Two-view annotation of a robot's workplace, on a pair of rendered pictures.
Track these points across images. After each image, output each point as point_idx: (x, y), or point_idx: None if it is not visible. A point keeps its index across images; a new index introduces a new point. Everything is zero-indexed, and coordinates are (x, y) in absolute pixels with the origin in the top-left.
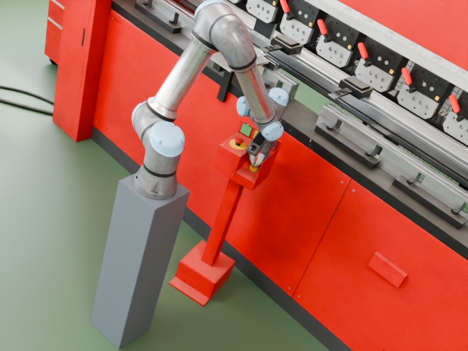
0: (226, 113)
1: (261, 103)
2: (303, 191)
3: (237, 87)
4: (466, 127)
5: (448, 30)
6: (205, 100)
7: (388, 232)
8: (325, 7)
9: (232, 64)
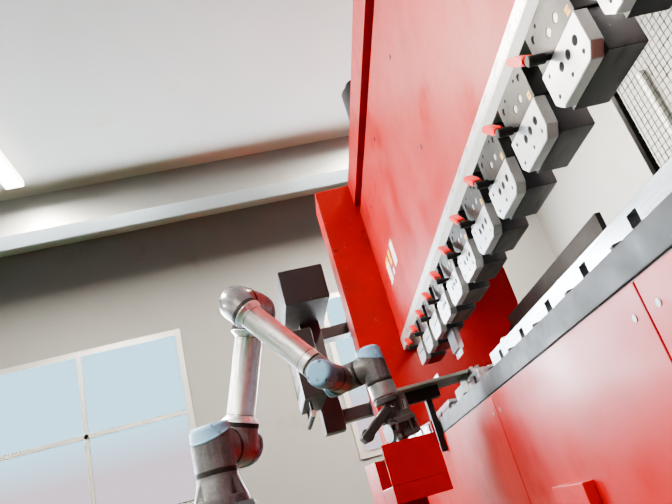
0: (454, 463)
1: (281, 344)
2: (503, 485)
3: (440, 418)
4: (500, 185)
5: (445, 143)
6: (448, 470)
7: (538, 424)
8: (435, 259)
9: (230, 319)
